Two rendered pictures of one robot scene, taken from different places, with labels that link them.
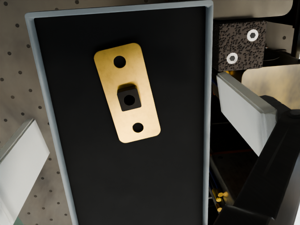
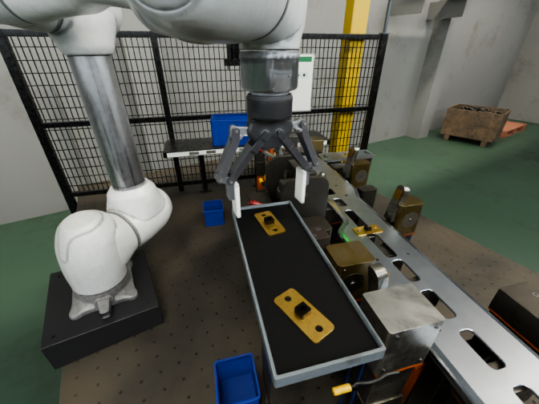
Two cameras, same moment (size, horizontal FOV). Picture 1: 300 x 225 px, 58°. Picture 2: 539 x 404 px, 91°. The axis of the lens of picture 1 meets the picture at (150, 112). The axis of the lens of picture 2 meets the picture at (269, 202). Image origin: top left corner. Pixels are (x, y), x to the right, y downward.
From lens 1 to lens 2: 0.54 m
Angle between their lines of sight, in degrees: 82
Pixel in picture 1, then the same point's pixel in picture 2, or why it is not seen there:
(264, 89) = (342, 251)
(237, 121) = (300, 186)
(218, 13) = not seen: hidden behind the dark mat
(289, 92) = (355, 251)
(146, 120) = (277, 227)
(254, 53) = (322, 232)
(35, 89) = not seen: outside the picture
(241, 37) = (314, 229)
